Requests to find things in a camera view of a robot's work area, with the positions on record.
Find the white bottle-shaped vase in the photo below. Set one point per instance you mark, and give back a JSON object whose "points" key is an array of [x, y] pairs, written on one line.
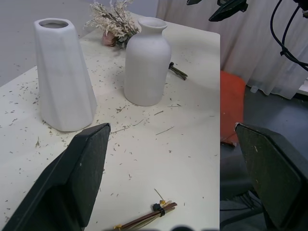
{"points": [[146, 65]]}

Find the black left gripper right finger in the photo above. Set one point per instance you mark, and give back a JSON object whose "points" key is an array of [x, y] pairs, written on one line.
{"points": [[272, 173]]}

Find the white curtain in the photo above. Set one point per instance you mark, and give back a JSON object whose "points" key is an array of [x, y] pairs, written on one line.
{"points": [[240, 48]]}

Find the orange chair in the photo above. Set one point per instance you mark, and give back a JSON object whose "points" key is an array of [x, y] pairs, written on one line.
{"points": [[231, 103]]}

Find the tall white faceted vase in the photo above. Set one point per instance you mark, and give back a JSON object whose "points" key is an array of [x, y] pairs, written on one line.
{"points": [[62, 79]]}

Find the dried white flower bouquet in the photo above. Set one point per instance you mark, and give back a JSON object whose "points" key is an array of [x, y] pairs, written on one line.
{"points": [[113, 21]]}

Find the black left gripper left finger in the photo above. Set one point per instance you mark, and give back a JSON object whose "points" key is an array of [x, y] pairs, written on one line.
{"points": [[69, 183]]}

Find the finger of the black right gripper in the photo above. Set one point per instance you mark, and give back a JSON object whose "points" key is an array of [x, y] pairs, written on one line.
{"points": [[228, 12], [193, 2]]}

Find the bundle of stems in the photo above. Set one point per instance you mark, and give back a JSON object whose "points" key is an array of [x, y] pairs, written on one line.
{"points": [[149, 215]]}

